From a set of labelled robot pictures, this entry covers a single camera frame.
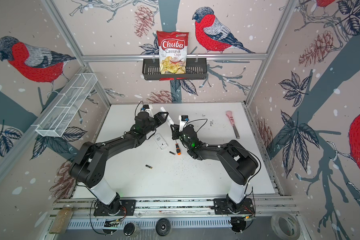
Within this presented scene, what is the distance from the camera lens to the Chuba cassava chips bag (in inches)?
32.8

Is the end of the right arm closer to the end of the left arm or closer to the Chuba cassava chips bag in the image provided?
the end of the left arm

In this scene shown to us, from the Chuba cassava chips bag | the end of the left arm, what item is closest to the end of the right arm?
the end of the left arm
